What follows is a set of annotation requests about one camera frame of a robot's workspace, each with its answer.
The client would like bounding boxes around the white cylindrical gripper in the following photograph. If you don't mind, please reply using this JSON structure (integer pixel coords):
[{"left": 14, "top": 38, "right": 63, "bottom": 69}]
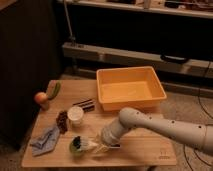
[{"left": 90, "top": 119, "right": 129, "bottom": 154}]

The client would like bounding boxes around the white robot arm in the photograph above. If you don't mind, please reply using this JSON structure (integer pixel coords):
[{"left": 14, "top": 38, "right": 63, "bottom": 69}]
[{"left": 98, "top": 107, "right": 213, "bottom": 156}]

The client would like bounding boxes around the small green bowl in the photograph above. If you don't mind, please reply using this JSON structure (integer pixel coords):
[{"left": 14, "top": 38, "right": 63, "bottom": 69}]
[{"left": 69, "top": 136, "right": 83, "bottom": 156}]

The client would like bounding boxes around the white cup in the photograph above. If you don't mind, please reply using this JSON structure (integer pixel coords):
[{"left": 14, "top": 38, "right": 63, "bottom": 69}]
[{"left": 67, "top": 106, "right": 84, "bottom": 126}]

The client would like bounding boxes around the black striped flat object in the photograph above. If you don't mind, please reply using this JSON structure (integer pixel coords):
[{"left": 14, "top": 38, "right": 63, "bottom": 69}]
[{"left": 74, "top": 99, "right": 95, "bottom": 112}]

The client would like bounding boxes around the dark brown grape bunch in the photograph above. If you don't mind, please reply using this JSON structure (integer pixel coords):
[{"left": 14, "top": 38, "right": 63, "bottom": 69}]
[{"left": 56, "top": 111, "right": 68, "bottom": 134}]

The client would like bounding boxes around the grey blue cloth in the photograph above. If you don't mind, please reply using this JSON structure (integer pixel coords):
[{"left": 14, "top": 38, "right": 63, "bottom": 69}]
[{"left": 30, "top": 125, "right": 60, "bottom": 156}]

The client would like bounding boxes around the small wooden stand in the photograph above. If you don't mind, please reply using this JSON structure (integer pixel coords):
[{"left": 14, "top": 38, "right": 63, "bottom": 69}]
[{"left": 40, "top": 101, "right": 50, "bottom": 111}]

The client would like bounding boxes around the orange plastic bin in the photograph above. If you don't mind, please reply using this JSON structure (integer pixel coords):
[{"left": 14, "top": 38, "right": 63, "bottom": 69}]
[{"left": 96, "top": 66, "right": 167, "bottom": 111}]

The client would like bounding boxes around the green cucumber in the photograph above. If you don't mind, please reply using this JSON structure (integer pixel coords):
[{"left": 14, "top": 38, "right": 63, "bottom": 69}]
[{"left": 48, "top": 82, "right": 61, "bottom": 100}]

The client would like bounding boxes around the orange peach fruit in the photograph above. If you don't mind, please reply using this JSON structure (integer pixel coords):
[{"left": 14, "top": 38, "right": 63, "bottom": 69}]
[{"left": 34, "top": 92, "right": 48, "bottom": 104}]

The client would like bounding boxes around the black object on shelf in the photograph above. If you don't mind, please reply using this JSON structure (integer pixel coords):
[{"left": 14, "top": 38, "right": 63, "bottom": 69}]
[{"left": 160, "top": 55, "right": 189, "bottom": 64}]

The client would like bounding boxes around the grey metal shelf rack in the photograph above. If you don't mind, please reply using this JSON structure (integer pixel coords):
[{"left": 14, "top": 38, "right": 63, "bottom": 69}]
[{"left": 55, "top": 0, "right": 213, "bottom": 97}]

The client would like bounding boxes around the black floor cable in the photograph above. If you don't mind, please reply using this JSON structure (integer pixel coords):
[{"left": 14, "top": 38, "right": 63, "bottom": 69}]
[{"left": 182, "top": 59, "right": 213, "bottom": 171}]

